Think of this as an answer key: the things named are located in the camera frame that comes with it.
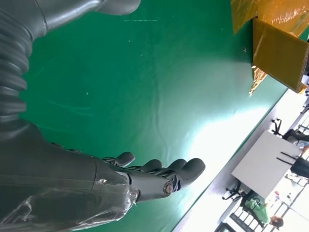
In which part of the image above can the clear plastic wrap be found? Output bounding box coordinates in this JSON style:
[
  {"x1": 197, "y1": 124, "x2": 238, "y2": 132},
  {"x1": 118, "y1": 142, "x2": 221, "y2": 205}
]
[{"x1": 0, "y1": 181, "x2": 140, "y2": 232}]

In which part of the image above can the ribbed grey right arm sleeve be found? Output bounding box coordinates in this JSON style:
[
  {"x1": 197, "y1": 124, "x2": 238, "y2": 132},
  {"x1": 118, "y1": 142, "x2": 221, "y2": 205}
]
[{"x1": 0, "y1": 9, "x2": 33, "y2": 142}]

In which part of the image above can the green table mat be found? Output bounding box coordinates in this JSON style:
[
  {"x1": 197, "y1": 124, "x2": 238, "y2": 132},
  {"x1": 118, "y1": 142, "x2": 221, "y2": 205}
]
[{"x1": 19, "y1": 0, "x2": 309, "y2": 232}]

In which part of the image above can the black office chair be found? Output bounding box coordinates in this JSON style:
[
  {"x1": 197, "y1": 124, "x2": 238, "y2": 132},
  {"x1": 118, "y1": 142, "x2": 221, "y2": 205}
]
[
  {"x1": 271, "y1": 117, "x2": 283, "y2": 136},
  {"x1": 222, "y1": 179, "x2": 245, "y2": 202}
]

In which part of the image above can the window with dark bars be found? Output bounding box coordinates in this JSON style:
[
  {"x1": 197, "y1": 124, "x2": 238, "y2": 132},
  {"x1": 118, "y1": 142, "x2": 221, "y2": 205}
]
[{"x1": 214, "y1": 204, "x2": 268, "y2": 232}]

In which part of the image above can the white table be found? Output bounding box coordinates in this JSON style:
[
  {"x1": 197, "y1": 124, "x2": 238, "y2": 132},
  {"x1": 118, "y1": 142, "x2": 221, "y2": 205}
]
[{"x1": 231, "y1": 130, "x2": 302, "y2": 200}]

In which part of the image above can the cardboard box with yellow tape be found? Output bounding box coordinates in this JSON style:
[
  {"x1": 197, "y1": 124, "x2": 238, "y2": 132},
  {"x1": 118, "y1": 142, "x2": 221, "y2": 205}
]
[{"x1": 231, "y1": 0, "x2": 309, "y2": 97}]

